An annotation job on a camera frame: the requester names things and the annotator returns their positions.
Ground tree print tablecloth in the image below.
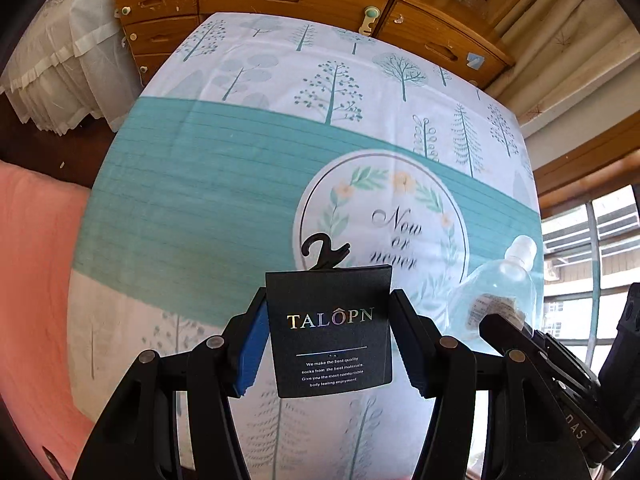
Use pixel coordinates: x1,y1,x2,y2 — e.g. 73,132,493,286
66,12,544,480

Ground cream lace furniture cover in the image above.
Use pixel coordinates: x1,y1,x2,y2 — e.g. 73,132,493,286
0,0,146,136

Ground beige curtain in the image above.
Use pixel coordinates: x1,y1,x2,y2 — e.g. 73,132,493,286
480,0,640,136

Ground black card tag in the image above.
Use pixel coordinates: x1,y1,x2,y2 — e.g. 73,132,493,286
265,234,393,400

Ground green drawer hook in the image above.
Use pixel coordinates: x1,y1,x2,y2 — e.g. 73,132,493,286
361,5,381,37

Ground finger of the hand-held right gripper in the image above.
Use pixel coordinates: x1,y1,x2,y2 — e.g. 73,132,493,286
530,330,601,388
479,312,568,401

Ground pink bed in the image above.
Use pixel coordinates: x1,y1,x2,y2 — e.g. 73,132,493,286
0,160,196,480

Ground window with wooden frame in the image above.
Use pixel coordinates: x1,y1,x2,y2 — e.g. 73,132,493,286
520,110,640,376

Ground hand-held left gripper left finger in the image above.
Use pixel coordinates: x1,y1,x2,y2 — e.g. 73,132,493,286
72,287,268,480

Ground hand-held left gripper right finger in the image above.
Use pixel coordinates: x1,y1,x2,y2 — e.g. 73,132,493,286
390,288,576,480

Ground small black label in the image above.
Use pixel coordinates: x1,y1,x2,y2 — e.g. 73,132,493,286
42,447,68,480

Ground clear plastic bag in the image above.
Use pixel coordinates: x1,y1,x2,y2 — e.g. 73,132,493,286
446,235,543,348

